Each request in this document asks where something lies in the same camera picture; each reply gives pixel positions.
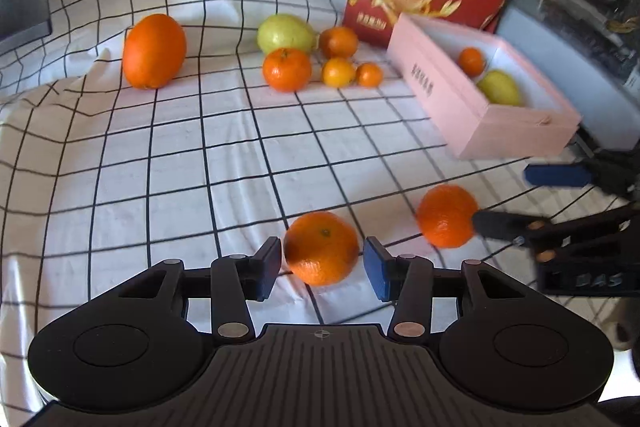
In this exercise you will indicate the grey flat panel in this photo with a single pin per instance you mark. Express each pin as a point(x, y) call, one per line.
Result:
point(550, 57)

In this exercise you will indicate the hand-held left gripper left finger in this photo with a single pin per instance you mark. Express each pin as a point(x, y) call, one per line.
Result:
point(267, 269)

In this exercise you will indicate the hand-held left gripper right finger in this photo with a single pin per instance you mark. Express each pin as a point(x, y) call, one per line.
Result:
point(377, 272)

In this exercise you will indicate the dark orange mandarin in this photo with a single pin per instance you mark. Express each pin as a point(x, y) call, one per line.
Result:
point(338, 42)

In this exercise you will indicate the yellow-green pear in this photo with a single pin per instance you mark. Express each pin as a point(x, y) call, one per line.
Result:
point(500, 88)

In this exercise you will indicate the pink box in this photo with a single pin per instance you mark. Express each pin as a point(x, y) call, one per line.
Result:
point(440, 82)

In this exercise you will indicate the green pear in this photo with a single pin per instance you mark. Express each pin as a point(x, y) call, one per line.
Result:
point(285, 32)

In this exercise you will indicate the small yellow-orange mandarin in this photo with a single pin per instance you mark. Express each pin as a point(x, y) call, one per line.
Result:
point(338, 72)

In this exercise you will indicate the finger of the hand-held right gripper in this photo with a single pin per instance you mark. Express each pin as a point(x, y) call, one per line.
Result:
point(497, 224)
point(555, 175)

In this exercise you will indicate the large oval orange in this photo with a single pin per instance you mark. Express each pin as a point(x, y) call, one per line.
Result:
point(154, 51)

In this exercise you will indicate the white checked cloth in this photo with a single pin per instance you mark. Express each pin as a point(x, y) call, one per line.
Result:
point(150, 157)

